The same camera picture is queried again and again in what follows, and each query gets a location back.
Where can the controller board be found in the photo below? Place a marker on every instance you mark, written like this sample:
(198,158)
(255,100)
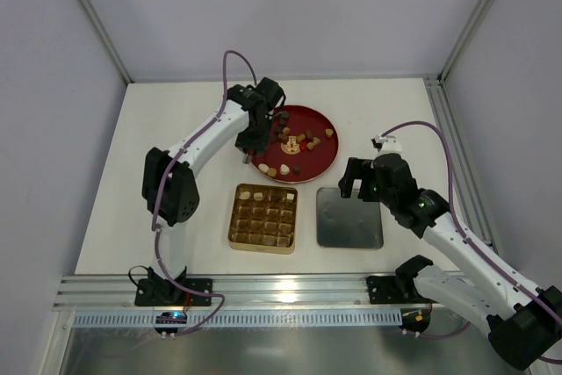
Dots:
(415,317)
(171,318)

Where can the slotted cable duct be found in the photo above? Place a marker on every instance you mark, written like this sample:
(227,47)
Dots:
(250,318)

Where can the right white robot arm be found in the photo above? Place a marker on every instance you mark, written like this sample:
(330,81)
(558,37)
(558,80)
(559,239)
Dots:
(520,319)

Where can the left controller board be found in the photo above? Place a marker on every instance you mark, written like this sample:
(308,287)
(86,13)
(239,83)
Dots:
(171,318)

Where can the silver square tin lid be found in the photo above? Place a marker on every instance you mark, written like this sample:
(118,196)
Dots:
(347,223)

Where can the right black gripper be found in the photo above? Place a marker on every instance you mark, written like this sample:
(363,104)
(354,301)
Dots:
(357,173)

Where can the aluminium rail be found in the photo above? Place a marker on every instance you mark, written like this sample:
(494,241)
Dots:
(114,292)

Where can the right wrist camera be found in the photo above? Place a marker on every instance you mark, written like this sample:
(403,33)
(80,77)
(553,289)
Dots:
(386,145)

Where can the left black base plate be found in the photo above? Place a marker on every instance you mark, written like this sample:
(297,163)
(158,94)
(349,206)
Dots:
(160,292)

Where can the metal tweezers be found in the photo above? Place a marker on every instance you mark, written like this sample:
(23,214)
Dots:
(247,158)

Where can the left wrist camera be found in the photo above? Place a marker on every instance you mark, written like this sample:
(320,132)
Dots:
(271,93)

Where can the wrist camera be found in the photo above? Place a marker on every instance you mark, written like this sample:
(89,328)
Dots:
(271,93)
(386,145)

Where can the gold chocolate box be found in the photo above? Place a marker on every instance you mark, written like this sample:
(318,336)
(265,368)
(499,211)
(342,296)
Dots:
(263,225)

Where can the round red tray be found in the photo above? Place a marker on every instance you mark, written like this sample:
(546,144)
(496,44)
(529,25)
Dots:
(302,145)

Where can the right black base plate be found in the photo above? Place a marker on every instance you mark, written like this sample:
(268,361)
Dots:
(393,290)

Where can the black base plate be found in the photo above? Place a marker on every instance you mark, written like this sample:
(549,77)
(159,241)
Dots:
(393,290)
(160,292)

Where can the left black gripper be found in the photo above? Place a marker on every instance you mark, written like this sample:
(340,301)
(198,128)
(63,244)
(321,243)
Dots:
(253,139)

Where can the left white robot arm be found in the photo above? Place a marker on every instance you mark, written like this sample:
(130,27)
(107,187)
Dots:
(169,185)

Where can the right controller board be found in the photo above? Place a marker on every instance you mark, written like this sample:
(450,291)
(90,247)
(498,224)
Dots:
(415,317)

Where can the white oval chocolate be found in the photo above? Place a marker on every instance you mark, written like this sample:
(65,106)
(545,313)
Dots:
(284,169)
(263,167)

